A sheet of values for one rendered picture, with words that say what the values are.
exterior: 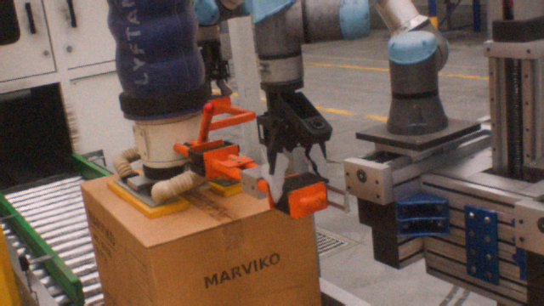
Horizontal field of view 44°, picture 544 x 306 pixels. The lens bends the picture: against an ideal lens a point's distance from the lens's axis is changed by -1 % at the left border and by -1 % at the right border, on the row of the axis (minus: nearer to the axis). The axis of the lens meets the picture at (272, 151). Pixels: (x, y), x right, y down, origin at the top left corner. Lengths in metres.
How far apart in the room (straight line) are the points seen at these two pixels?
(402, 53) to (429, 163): 0.28
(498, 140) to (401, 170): 0.23
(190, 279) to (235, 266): 0.11
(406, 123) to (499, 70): 0.25
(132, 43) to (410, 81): 0.66
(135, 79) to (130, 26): 0.12
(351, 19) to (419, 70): 0.55
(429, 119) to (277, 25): 0.65
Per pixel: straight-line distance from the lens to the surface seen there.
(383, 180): 1.59
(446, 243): 1.69
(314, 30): 1.13
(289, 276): 1.61
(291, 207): 1.17
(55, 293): 2.36
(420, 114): 1.67
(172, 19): 1.61
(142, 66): 1.61
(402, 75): 1.66
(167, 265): 1.46
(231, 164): 1.40
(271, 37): 1.14
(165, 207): 1.59
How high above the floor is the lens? 1.48
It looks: 16 degrees down
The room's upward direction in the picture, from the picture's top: 7 degrees counter-clockwise
